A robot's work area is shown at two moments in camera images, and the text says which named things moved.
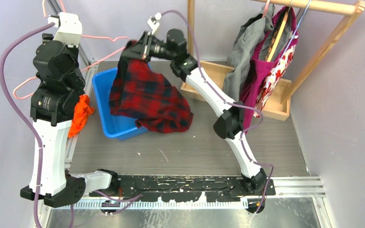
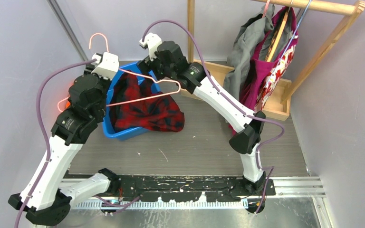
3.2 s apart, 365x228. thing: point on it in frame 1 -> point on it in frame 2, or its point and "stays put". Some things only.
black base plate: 185,188 stays put
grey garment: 241,51 stays put
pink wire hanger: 81,36 -> 133,74
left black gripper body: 79,80 -> 103,83
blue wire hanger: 290,40 stays put
